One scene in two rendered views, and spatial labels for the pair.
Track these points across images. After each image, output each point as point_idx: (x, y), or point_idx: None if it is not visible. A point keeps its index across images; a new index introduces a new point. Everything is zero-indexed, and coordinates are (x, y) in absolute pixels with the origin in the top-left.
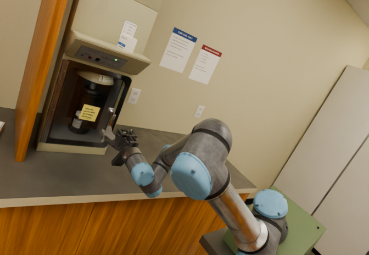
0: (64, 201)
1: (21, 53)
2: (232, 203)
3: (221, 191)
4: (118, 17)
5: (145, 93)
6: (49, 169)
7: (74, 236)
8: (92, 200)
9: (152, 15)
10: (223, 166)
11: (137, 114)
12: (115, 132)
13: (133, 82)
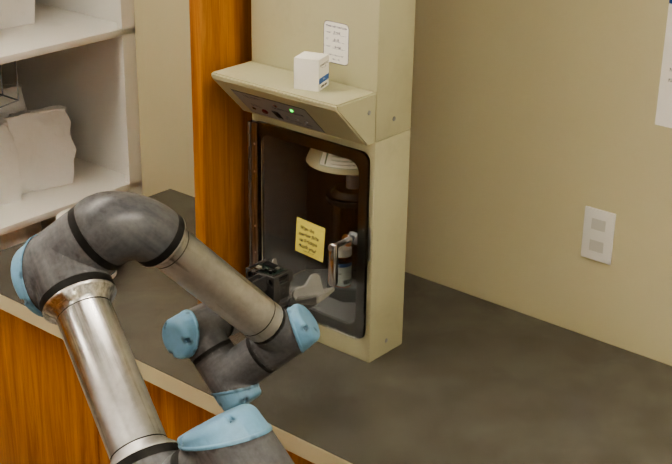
0: (181, 393)
1: None
2: (71, 342)
3: (43, 302)
4: (312, 18)
5: (636, 227)
6: None
7: None
8: (220, 412)
9: None
10: (61, 262)
11: (625, 303)
12: (502, 338)
13: (586, 188)
